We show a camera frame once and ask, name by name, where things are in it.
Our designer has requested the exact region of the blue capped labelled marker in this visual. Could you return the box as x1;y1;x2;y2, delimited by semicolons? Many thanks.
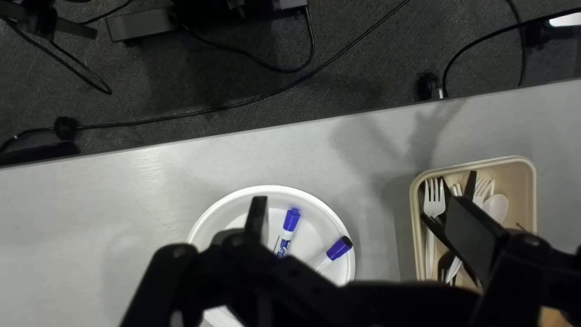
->
275;208;302;259

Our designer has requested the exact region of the white plastic fork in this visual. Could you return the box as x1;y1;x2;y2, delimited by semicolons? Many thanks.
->
424;179;447;219

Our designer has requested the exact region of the blue capped plain marker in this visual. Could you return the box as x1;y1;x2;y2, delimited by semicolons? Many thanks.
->
322;237;353;268

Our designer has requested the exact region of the black floor cable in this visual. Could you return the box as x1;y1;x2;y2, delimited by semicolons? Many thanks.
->
0;0;581;153

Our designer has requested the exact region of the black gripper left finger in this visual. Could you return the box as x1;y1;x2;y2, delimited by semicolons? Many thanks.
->
120;195;287;327

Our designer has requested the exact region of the black tripod leg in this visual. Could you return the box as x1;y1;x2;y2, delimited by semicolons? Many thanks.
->
0;0;113;95

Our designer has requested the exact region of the beige cutlery tray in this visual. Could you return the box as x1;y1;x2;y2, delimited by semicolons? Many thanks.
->
409;157;538;280

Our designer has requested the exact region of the white plastic spoon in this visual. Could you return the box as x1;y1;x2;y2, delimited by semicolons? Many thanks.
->
483;195;511;224

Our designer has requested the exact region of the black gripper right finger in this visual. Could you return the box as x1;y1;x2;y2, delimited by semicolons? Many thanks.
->
422;197;581;327

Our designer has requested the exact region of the white round plate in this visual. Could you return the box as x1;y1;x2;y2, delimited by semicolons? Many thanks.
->
189;186;356;286

